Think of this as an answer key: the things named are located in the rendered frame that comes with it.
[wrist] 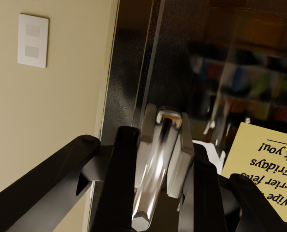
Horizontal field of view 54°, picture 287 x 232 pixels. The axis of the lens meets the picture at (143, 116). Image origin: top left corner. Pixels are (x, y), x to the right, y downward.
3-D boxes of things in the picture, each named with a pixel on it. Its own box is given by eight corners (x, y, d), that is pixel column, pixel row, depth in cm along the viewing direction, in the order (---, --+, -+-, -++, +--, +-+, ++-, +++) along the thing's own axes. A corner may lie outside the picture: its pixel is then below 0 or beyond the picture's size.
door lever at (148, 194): (155, 88, 22) (187, 96, 22) (127, 191, 25) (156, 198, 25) (150, 107, 16) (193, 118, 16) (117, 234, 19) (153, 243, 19)
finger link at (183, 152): (181, 149, 15) (195, 153, 14) (178, 110, 21) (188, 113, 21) (166, 196, 15) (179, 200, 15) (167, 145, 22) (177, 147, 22)
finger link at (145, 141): (139, 189, 15) (126, 186, 15) (147, 140, 22) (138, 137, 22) (152, 141, 15) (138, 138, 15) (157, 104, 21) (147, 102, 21)
